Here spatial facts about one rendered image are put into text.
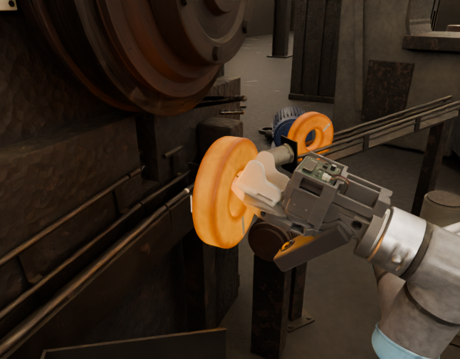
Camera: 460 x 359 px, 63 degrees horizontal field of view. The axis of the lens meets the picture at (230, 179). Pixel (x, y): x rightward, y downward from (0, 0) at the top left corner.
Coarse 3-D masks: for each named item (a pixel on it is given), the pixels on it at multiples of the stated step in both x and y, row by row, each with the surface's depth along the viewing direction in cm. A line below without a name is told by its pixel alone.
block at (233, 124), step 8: (208, 120) 96; (216, 120) 96; (224, 120) 96; (232, 120) 96; (240, 120) 97; (200, 128) 95; (208, 128) 94; (216, 128) 93; (224, 128) 92; (232, 128) 92; (240, 128) 96; (200, 136) 96; (208, 136) 95; (216, 136) 94; (232, 136) 93; (240, 136) 97; (200, 144) 97; (208, 144) 96; (200, 152) 98; (200, 160) 99
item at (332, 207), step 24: (312, 168) 45; (336, 168) 47; (288, 192) 45; (312, 192) 45; (336, 192) 44; (360, 192) 45; (384, 192) 44; (288, 216) 46; (312, 216) 45; (336, 216) 46; (360, 216) 45; (384, 216) 43; (360, 240) 45
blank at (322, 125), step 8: (312, 112) 110; (296, 120) 109; (304, 120) 107; (312, 120) 109; (320, 120) 110; (328, 120) 112; (296, 128) 108; (304, 128) 108; (312, 128) 110; (320, 128) 111; (328, 128) 113; (288, 136) 110; (296, 136) 108; (304, 136) 109; (320, 136) 114; (328, 136) 114; (304, 144) 111; (312, 144) 116; (320, 144) 114; (328, 144) 115; (304, 152) 112; (320, 152) 115
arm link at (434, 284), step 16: (432, 224) 43; (432, 240) 41; (448, 240) 41; (416, 256) 41; (432, 256) 41; (448, 256) 40; (416, 272) 42; (432, 272) 41; (448, 272) 40; (416, 288) 44; (432, 288) 42; (448, 288) 41; (432, 304) 42; (448, 304) 41; (448, 320) 42
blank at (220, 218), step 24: (216, 144) 49; (240, 144) 50; (216, 168) 46; (240, 168) 51; (216, 192) 46; (192, 216) 48; (216, 216) 47; (240, 216) 54; (216, 240) 49; (240, 240) 55
